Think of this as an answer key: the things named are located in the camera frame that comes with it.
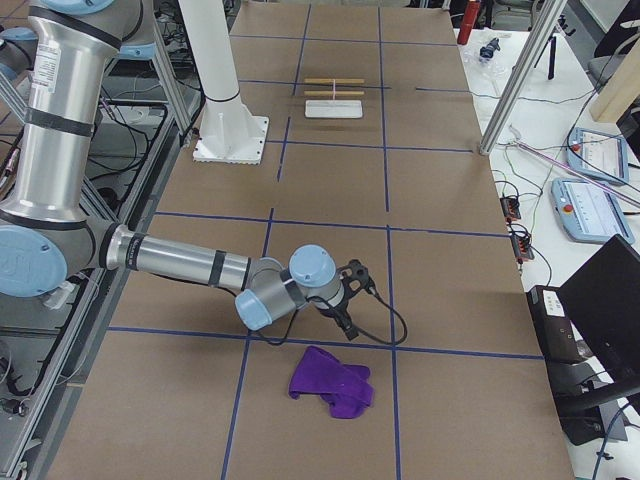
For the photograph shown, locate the white rack base tray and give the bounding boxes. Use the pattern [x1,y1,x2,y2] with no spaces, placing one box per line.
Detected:
[305,100,363,119]

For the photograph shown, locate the aluminium frame post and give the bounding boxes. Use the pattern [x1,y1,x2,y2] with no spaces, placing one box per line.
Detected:
[479,0,567,156]

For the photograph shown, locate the wooden rack bar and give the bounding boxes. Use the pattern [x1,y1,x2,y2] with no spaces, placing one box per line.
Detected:
[304,77,365,85]
[304,90,365,99]

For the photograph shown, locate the far wooden rack bar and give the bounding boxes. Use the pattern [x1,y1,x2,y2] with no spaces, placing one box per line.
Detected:
[304,77,365,85]

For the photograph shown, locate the white pedestal column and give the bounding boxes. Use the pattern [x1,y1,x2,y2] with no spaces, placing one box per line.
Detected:
[179,0,269,165]

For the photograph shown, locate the teach pendant tablet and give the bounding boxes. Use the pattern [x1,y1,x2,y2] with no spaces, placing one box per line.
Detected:
[567,127,629,185]
[551,178,635,244]

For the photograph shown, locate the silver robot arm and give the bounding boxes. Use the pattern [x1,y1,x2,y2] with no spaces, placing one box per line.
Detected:
[1,1,358,338]

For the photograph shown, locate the near wooden rack bar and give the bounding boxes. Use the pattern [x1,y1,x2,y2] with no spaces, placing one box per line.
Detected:
[304,90,365,99]

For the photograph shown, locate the upper teach pendant tablet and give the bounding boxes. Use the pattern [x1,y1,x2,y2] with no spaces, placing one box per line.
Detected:
[567,127,629,185]

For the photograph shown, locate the purple towel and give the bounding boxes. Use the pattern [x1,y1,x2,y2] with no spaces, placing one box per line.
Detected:
[288,346,375,419]

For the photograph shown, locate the red bottle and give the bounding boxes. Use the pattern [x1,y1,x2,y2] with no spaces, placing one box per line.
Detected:
[457,0,481,45]

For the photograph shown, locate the black monitor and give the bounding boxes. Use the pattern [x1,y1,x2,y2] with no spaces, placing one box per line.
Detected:
[557,235,639,379]

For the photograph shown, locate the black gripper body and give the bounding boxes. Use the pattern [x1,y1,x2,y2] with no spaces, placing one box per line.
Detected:
[319,299,359,341]

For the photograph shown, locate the lower teach pendant tablet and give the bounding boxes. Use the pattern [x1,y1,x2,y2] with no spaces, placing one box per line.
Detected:
[551,178,635,244]

